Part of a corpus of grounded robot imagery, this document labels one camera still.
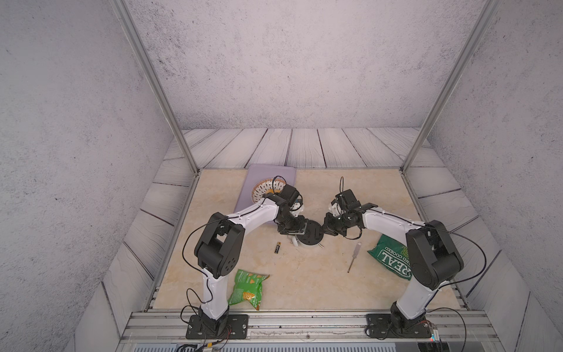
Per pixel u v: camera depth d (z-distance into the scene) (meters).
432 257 0.47
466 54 0.79
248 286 0.78
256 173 1.21
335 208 0.89
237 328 0.73
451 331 0.74
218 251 0.50
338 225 0.81
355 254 0.90
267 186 1.12
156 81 0.87
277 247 0.91
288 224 0.79
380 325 0.73
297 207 0.82
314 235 0.91
